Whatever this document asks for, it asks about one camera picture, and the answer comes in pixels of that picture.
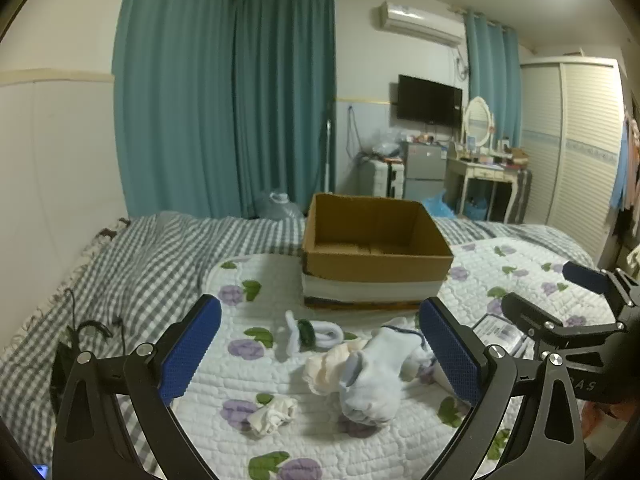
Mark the white floral quilt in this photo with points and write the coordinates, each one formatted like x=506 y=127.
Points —
x=280 y=375

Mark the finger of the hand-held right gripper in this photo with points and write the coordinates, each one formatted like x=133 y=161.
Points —
x=585 y=275
x=525 y=312

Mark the wide teal curtain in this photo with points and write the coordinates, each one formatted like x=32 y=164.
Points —
x=175 y=90

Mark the clear plastic bag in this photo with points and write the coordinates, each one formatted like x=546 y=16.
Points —
x=387 y=142

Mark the small grey fridge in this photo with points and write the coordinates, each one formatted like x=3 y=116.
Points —
x=425 y=170

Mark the black wall television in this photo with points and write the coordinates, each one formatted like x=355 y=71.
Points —
x=429 y=101

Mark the hanging clothes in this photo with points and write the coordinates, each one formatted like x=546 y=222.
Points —
x=625 y=175

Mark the white air conditioner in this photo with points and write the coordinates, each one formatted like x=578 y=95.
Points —
x=417 y=22

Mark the grey gingham bed sheet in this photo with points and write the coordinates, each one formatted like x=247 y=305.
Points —
x=135 y=270

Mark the light blue white sock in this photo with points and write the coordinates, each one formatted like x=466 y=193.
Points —
x=377 y=370

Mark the brown cardboard box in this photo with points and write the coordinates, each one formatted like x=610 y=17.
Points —
x=375 y=267

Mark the white vanity table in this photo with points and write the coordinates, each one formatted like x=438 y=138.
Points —
x=480 y=167

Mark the white louvred wardrobe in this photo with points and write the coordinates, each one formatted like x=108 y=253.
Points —
x=575 y=155

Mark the white pole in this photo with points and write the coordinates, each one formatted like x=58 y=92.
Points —
x=326 y=155

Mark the white oval mirror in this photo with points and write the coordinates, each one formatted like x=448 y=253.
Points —
x=477 y=121

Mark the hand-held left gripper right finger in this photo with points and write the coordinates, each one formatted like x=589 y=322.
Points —
x=450 y=347

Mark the white labelled packet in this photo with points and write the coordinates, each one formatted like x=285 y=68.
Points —
x=497 y=332

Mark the blue plastic bag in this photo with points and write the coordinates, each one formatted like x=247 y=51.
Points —
x=440 y=206

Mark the white sock with green band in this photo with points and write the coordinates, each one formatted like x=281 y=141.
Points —
x=312 y=334

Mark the cream ruffled sock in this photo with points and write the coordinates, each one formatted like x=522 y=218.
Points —
x=327 y=367

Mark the clear water jug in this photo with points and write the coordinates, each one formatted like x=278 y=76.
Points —
x=280 y=205

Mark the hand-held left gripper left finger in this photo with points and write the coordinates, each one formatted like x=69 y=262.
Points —
x=192 y=347

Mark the narrow light teal curtain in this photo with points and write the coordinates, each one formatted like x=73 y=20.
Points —
x=490 y=75

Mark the white suitcase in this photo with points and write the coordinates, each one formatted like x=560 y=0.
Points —
x=380 y=177

